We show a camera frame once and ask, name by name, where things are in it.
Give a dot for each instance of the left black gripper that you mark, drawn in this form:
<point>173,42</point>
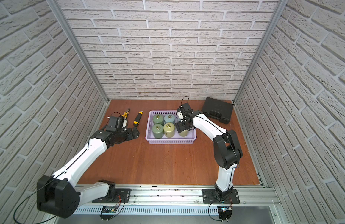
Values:
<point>130,134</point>

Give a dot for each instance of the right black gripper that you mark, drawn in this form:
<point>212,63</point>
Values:
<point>180,126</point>

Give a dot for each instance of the yellow-green canister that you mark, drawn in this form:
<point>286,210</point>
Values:
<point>169,130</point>
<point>184,133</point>

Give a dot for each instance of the lavender plastic basket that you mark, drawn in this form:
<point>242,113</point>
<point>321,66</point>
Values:
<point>176,139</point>

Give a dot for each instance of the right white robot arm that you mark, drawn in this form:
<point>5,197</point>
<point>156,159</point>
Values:
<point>226,147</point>

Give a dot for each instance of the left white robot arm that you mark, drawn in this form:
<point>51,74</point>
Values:
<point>59,194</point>

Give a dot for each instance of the blue-grey canister back middle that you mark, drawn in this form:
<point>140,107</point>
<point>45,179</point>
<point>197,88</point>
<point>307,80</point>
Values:
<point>169,118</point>

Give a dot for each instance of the dark green canister back left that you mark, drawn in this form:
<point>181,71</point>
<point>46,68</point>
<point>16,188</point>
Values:
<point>158,119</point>

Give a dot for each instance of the yellow black pliers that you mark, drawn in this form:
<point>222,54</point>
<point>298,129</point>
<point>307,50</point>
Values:
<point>126,113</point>

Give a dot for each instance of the black plastic tool case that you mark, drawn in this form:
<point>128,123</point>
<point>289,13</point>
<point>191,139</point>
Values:
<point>217,109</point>

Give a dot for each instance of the left controller board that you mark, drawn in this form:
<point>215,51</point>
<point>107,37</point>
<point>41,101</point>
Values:
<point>108,212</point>

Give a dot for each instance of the controller board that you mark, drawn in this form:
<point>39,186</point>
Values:
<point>108,212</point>
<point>224,213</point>

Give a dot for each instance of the right controller board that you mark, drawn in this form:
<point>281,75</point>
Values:
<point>224,213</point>

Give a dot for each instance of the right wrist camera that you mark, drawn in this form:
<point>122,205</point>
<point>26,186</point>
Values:
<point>183,111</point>

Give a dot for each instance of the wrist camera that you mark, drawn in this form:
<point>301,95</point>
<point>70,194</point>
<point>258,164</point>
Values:
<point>117,124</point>
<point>183,111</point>

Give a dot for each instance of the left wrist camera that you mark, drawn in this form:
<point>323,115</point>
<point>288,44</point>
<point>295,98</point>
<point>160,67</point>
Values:
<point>117,124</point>

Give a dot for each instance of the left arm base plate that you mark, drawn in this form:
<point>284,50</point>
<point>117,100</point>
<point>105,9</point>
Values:
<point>114,196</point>

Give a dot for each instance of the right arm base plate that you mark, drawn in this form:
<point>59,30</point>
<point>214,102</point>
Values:
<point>215,196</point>

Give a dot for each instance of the right aluminium corner post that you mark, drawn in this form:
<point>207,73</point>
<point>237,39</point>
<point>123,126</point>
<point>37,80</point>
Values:
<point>266,36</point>

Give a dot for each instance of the aluminium corner post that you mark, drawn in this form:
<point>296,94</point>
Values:
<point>57,11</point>
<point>266,36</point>

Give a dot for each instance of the left aluminium corner post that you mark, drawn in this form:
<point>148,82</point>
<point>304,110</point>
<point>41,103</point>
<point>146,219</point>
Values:
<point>57,11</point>

